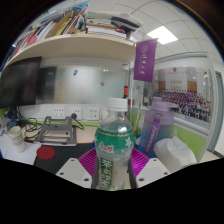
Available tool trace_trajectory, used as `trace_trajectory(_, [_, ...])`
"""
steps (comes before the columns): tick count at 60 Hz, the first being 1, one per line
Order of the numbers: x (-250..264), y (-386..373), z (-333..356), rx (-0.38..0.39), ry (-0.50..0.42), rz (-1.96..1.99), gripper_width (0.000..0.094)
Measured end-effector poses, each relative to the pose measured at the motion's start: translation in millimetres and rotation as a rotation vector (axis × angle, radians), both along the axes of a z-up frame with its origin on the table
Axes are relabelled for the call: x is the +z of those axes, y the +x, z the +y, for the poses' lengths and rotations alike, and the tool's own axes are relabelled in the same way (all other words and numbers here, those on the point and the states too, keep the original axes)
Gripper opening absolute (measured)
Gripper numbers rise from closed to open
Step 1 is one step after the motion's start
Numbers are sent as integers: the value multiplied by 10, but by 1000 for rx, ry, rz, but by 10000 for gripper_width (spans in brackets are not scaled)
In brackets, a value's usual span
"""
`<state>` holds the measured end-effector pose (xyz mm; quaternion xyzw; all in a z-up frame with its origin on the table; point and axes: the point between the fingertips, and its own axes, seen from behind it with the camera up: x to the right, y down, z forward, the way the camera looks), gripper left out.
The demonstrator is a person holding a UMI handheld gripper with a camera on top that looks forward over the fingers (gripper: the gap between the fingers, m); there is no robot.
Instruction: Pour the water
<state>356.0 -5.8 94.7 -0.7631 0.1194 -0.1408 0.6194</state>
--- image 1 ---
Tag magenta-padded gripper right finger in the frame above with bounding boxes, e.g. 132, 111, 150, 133
128, 147, 172, 190

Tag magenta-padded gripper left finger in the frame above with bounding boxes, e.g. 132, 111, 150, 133
55, 147, 101, 190

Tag green-labelled plastic drink bottle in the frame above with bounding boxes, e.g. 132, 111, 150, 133
94, 97, 136, 192

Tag purple water bottle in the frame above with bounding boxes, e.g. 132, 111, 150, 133
137, 97, 179, 158

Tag black desk mat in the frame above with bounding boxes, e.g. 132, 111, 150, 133
33, 143, 96, 175

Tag white tissue pack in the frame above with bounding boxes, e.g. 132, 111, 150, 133
153, 135, 198, 174

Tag flat round red coaster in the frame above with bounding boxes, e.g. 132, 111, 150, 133
35, 145, 56, 161

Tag grey metal laptop stand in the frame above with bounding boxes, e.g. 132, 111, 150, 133
33, 115, 78, 147

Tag large white paper sheet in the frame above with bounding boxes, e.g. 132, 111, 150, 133
0, 133, 43, 166

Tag group photo poster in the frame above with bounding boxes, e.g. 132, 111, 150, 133
153, 66, 213, 123

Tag dark wine bottle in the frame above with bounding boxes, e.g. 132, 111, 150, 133
123, 85, 130, 100

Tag black computer monitor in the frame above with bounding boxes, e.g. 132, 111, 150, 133
0, 56, 43, 109

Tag purple hanging pennant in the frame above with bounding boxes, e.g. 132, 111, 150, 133
133, 38, 158, 83

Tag wooden shelf with books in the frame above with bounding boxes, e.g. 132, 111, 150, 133
3, 1, 148, 68

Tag black power plug cable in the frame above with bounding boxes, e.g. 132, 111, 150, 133
70, 113, 85, 130

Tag white wall socket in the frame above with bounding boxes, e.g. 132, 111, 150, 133
69, 107, 83, 120
86, 107, 100, 121
53, 107, 66, 120

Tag black monitor cables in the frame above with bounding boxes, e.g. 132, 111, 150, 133
16, 109, 43, 141

